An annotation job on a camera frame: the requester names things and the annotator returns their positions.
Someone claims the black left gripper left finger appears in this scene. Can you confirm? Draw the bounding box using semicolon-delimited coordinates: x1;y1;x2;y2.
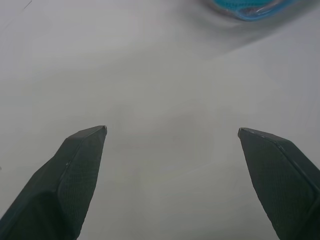
0;125;108;240

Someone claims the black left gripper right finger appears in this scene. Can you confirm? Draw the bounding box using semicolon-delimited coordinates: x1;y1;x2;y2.
237;127;320;240

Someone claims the blue plastic container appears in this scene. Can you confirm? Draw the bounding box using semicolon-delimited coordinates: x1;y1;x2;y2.
203;0;300;22

